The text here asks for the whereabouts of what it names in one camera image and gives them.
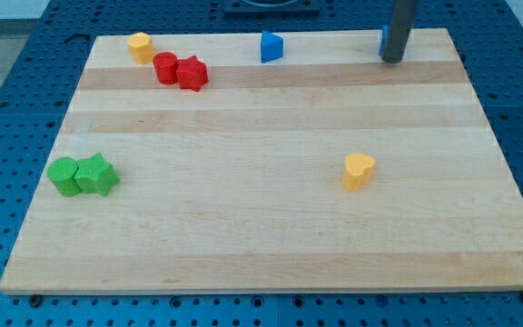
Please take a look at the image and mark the red star block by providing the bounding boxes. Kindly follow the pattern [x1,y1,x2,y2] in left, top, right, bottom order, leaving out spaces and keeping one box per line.
[176,55,209,92]

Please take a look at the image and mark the green star block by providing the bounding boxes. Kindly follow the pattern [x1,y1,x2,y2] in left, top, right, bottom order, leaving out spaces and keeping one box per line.
[74,153,120,197]

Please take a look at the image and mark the yellow heart block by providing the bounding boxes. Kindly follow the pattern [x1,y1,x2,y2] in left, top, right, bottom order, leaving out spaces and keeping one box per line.
[341,153,376,192]

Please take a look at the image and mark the blue triangle block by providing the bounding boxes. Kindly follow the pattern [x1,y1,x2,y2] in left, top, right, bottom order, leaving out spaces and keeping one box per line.
[260,31,283,64]

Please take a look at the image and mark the red cylinder block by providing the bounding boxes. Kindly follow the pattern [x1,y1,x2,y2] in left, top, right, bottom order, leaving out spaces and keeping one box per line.
[153,52,178,84]

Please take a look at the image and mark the yellow hexagon block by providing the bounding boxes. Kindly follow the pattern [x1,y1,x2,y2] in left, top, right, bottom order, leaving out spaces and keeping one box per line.
[127,32,155,64]

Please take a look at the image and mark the blue block behind rod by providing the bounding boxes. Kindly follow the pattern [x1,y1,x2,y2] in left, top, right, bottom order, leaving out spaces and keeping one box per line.
[378,25,389,57]

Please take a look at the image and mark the green cylinder block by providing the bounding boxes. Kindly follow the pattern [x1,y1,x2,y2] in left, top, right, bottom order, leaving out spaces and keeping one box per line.
[47,157,82,197]

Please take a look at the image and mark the grey cylindrical pointer rod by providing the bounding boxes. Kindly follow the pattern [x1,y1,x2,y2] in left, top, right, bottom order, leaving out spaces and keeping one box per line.
[381,0,420,64]

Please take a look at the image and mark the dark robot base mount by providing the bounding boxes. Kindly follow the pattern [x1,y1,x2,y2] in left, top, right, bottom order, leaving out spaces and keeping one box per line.
[222,0,321,16]

